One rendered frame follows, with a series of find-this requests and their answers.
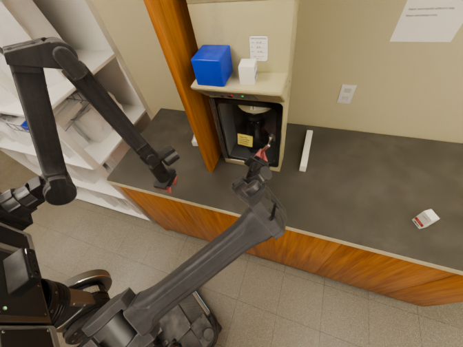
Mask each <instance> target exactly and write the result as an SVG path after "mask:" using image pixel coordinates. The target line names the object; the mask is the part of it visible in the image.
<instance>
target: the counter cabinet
mask: <svg viewBox="0 0 463 347"><path fill-rule="evenodd" d="M120 188H122V190H124V192H125V193H126V194H127V195H129V196H130V197H131V198H132V199H133V200H134V201H135V202H136V203H137V204H138V205H139V206H140V207H141V208H142V209H144V210H145V211H146V212H147V213H148V214H149V215H150V216H151V217H152V218H153V219H154V220H155V221H157V222H158V223H159V224H160V225H161V226H162V227H163V228H164V229H165V230H166V231H168V229H171V230H174V231H178V232H181V233H184V234H187V235H191V236H194V237H196V238H200V239H203V240H207V241H210V242H211V241H212V240H213V239H215V238H216V237H217V236H219V235H220V234H221V233H222V232H223V231H225V230H226V229H228V228H229V227H230V226H231V225H232V224H233V223H235V221H237V219H239V217H236V216H233V215H228V214H226V213H221V212H217V211H212V210H210V209H205V208H202V207H197V206H194V205H191V204H186V203H183V202H178V201H175V200H170V199H167V198H162V197H160V196H155V195H152V194H148V193H144V192H141V191H136V190H133V189H128V188H125V187H120ZM246 253H249V254H252V255H257V256H258V257H263V258H265V259H268V260H272V261H275V262H278V263H281V264H285V265H287V266H292V267H294V268H297V269H301V270H304V271H308V272H310V273H315V274H317V275H321V276H323V277H328V278H330V279H333V280H337V281H339V282H343V283H346V284H350V285H352V286H357V287H359V288H363V289H366V290H368V291H373V292H375V293H379V294H382V295H386V296H388V297H392V298H395V299H399V300H402V301H404V302H408V303H411V304H415V305H418V306H421V307H424V306H435V305H441V304H452V303H458V302H463V275H458V274H456V273H451V272H448V271H443V270H440V269H435V268H432V267H429V266H425V265H421V264H416V263H413V262H409V261H406V260H401V259H398V258H394V257H390V256H387V255H382V254H379V253H374V252H371V251H366V250H363V249H359V248H355V247H352V246H347V245H344V244H340V243H337V242H332V241H328V240H324V239H321V238H316V237H313V236H310V235H305V234H302V233H297V232H294V231H290V230H286V229H285V234H283V235H282V236H281V237H279V238H278V239H277V240H275V239H274V237H272V238H270V239H269V240H268V241H264V242H262V243H260V244H258V245H256V246H254V247H253V248H251V249H250V250H248V251H246Z"/></svg>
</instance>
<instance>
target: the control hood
mask: <svg viewBox="0 0 463 347"><path fill-rule="evenodd" d="M287 80H288V74H287V73H274V72H257V79H256V83H255V85H241V84H240V79H239V72H238V71H233V72H232V73H231V76H230V77H229V79H228V81H227V82H226V84H225V86H224V87H217V86H207V85H198V83H197V80H195V81H194V82H193V83H192V85H191V88H192V89H193V90H196V91H197V92H200V93H201V94H204V95H206V96H211V95H209V94H207V93H205V92H217V93H226V94H242V95H250V96H255V97H256V98H257V99H258V100H259V101H273V102H281V103H284V102H285V100H286V95H287Z"/></svg>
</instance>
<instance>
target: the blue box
mask: <svg viewBox="0 0 463 347"><path fill-rule="evenodd" d="M191 62H192V66H193V69H194V73H195V76H196V80H197V83H198V85H207V86H217V87H224V86H225V84H226V82H227V81H228V79H229V77H230V76H231V74H232V72H233V67H232V57H231V51H230V46H229V45H202V46H201V47H200V49H199V50H198V51H197V53H195V55H194V56H193V57H192V59H191Z"/></svg>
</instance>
